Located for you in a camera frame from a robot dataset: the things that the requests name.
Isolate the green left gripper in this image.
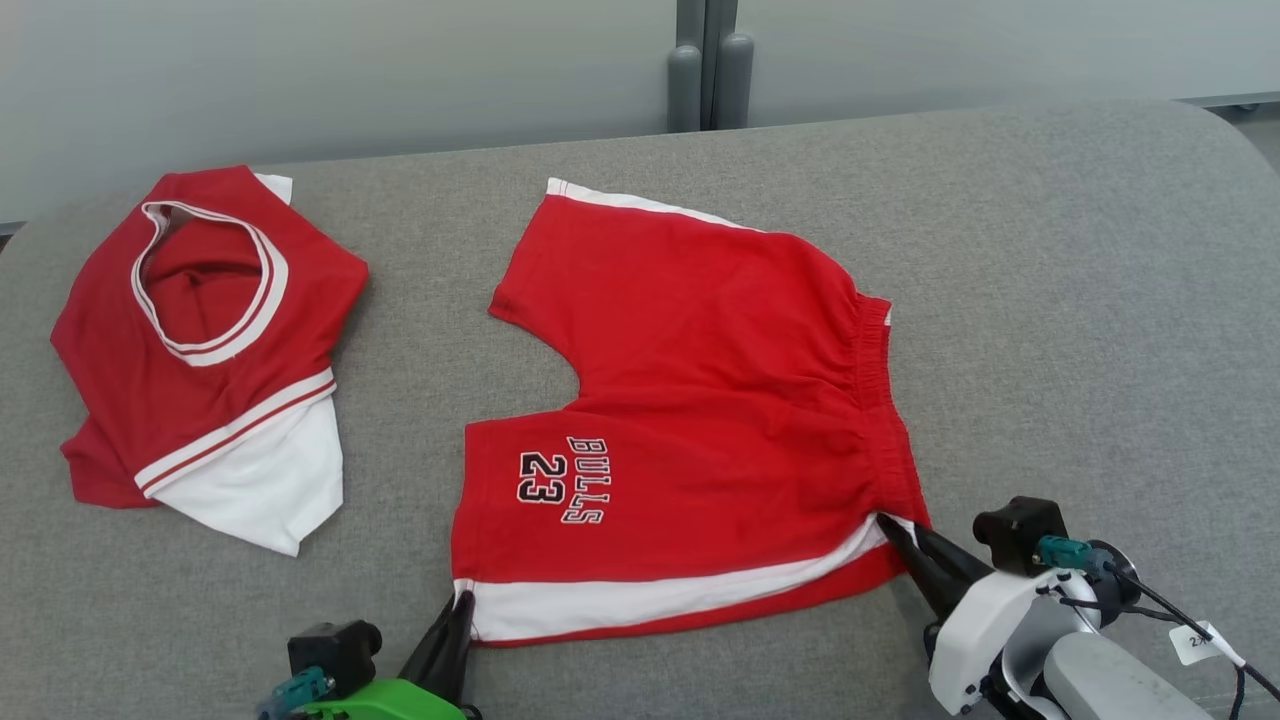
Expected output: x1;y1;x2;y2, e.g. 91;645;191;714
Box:
300;590;483;720

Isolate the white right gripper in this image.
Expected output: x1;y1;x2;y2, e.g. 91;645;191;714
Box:
877;512;1103;717

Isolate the red basketball shorts white stripe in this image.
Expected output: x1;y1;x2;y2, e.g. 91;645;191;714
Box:
450;177;933;649

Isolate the red jersey with white sleeves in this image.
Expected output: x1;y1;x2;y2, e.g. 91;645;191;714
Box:
50;165;370;558

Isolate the teal right camera connector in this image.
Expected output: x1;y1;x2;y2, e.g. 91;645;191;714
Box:
1037;535;1116;581

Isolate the teal camera connector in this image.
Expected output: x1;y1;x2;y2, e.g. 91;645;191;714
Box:
257;667;337;720
1037;535;1116;581

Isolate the teal left camera connector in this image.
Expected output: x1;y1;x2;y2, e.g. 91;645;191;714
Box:
257;667;337;720

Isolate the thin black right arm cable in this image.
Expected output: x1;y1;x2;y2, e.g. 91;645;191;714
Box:
1100;562;1280;720

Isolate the white paper cable tag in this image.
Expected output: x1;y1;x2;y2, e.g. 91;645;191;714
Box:
1167;621;1248;669

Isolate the grey partition post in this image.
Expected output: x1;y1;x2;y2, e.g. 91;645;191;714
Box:
667;0;711;134
708;0;756;131

